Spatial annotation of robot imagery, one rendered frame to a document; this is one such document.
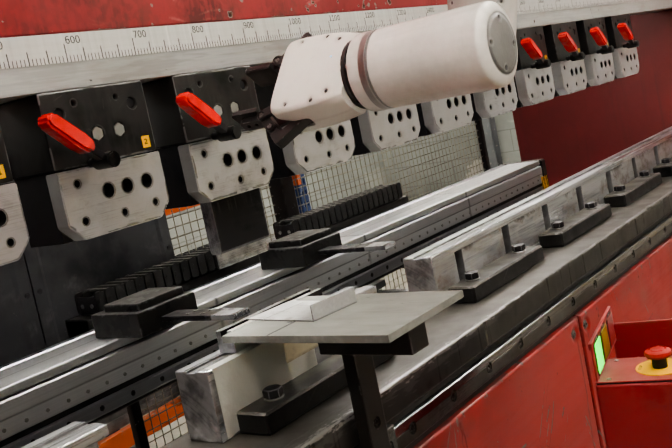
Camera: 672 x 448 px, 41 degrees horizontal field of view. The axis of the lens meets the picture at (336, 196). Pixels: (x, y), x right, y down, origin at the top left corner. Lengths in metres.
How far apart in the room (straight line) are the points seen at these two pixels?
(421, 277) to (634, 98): 1.74
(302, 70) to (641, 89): 2.31
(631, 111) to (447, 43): 2.38
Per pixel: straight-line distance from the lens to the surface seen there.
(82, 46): 1.08
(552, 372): 1.73
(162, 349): 1.48
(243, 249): 1.26
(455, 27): 0.87
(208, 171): 1.17
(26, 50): 1.03
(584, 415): 1.86
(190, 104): 1.12
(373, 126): 1.46
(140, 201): 1.09
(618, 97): 3.24
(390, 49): 0.91
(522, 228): 1.93
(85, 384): 1.39
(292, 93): 0.98
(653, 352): 1.45
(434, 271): 1.61
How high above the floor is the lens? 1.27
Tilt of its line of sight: 6 degrees down
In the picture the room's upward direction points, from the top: 12 degrees counter-clockwise
